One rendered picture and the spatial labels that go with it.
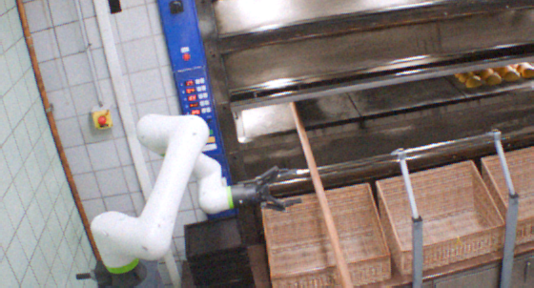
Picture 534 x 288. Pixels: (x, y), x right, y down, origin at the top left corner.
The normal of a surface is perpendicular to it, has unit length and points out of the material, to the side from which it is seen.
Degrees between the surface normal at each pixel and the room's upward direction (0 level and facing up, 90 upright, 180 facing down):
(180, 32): 90
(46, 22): 90
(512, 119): 70
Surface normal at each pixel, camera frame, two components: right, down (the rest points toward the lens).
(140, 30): 0.07, 0.40
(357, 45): 0.01, 0.07
